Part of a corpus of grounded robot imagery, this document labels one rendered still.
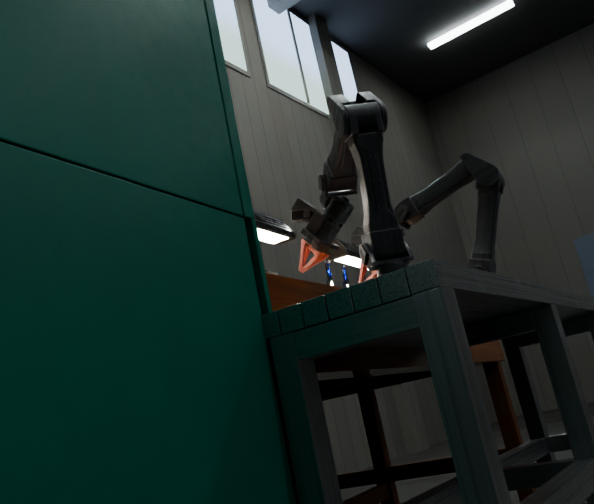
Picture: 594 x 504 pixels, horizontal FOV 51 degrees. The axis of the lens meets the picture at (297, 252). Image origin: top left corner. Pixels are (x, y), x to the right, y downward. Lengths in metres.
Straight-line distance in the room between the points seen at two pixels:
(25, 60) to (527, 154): 9.71
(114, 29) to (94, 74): 0.11
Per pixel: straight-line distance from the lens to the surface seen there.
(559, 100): 10.41
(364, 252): 1.21
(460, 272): 0.94
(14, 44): 0.82
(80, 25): 0.93
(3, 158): 0.73
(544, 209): 10.05
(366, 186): 1.23
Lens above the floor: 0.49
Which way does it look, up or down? 15 degrees up
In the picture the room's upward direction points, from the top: 12 degrees counter-clockwise
